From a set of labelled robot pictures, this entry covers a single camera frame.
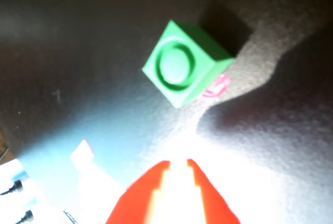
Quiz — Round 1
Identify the white numbered grid paper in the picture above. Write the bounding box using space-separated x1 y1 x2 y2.
74 153 157 224

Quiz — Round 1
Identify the green cube with round recess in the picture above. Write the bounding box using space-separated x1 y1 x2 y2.
142 19 236 109

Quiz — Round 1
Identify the pink tape strip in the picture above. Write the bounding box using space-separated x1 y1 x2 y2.
69 139 96 169

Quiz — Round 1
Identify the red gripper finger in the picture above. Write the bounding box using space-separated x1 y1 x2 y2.
105 160 171 224
186 158 241 224

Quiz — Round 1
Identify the black perforated strip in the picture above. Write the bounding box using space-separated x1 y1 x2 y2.
63 209 79 224

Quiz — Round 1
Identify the thick black looped power cable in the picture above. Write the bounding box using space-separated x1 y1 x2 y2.
0 179 24 196

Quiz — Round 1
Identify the small pink tape mark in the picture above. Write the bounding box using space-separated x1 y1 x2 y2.
200 74 232 104

